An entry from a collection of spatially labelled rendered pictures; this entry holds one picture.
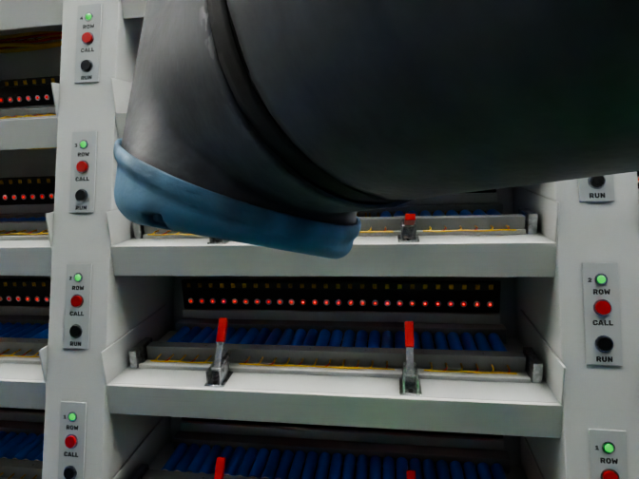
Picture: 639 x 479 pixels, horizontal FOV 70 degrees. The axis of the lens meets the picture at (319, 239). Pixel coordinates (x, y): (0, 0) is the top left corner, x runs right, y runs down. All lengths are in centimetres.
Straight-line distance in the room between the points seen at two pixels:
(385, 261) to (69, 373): 48
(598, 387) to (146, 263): 61
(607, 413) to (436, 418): 20
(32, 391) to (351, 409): 47
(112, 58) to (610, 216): 72
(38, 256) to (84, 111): 23
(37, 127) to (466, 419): 75
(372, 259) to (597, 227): 28
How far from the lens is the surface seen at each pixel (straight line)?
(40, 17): 91
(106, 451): 77
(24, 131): 85
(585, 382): 65
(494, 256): 62
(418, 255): 60
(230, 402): 67
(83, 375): 76
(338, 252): 15
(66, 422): 78
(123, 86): 78
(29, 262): 81
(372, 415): 63
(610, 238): 65
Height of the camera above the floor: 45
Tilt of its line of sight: 4 degrees up
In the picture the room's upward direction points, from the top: straight up
